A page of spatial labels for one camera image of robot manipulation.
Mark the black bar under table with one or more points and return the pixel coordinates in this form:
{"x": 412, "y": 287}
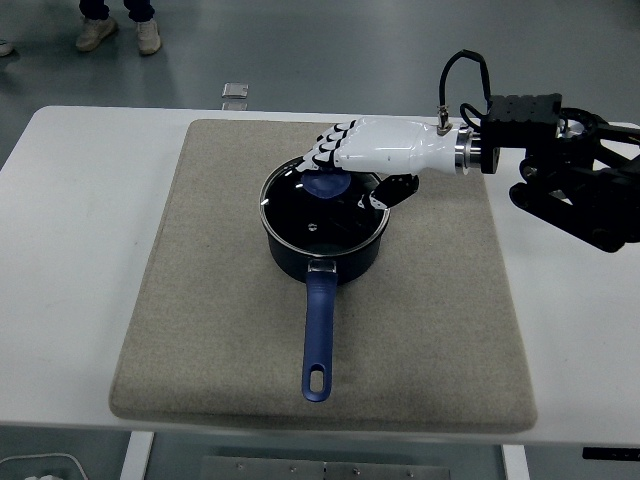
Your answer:
{"x": 610, "y": 453}

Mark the beige fabric mat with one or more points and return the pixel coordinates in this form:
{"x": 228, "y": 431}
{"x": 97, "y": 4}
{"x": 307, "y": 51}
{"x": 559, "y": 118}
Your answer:
{"x": 200, "y": 300}

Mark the glass lid with blue knob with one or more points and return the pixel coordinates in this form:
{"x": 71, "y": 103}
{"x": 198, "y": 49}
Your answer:
{"x": 325, "y": 185}

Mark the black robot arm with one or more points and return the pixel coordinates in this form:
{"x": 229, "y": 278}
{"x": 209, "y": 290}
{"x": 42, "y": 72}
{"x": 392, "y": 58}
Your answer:
{"x": 520, "y": 120}

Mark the white table leg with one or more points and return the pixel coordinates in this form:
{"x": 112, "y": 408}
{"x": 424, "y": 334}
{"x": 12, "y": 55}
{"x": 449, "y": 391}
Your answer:
{"x": 136, "y": 457}
{"x": 516, "y": 465}

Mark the person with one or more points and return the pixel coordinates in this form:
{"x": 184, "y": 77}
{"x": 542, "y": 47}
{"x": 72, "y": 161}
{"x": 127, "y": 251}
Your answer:
{"x": 5, "y": 48}
{"x": 95, "y": 32}

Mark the square metal floor plate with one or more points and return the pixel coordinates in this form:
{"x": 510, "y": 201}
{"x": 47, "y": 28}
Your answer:
{"x": 236, "y": 90}
{"x": 235, "y": 106}

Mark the grey metal plate with screws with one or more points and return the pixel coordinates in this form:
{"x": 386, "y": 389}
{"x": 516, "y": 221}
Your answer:
{"x": 300, "y": 470}

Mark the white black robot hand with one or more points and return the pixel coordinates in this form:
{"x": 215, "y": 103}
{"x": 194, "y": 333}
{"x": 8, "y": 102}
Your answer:
{"x": 390, "y": 145}

